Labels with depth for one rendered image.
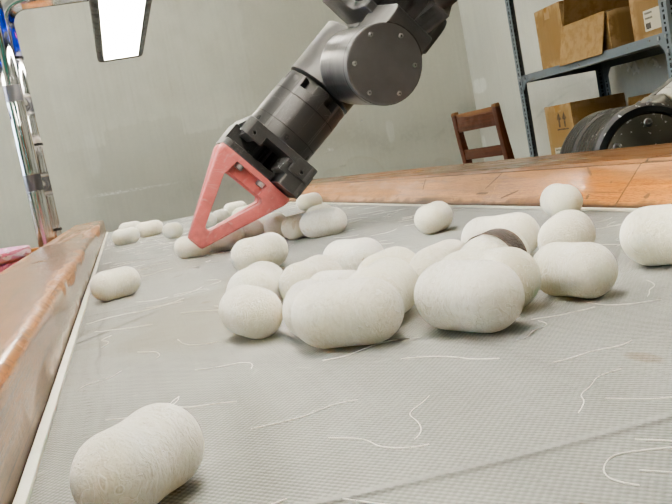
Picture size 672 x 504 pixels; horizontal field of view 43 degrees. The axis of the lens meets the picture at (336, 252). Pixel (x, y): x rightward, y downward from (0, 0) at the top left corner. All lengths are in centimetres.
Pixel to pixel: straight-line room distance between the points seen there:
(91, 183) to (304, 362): 486
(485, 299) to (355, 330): 4
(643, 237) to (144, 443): 20
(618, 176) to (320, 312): 31
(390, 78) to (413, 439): 45
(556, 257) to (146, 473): 16
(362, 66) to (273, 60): 463
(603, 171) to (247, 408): 37
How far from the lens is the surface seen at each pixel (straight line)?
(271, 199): 66
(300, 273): 34
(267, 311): 30
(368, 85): 60
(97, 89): 514
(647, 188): 50
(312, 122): 66
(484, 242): 31
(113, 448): 16
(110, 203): 511
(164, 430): 17
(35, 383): 27
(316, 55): 68
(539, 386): 20
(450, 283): 25
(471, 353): 24
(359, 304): 25
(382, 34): 61
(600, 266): 27
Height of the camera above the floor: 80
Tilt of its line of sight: 6 degrees down
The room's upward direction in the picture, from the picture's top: 11 degrees counter-clockwise
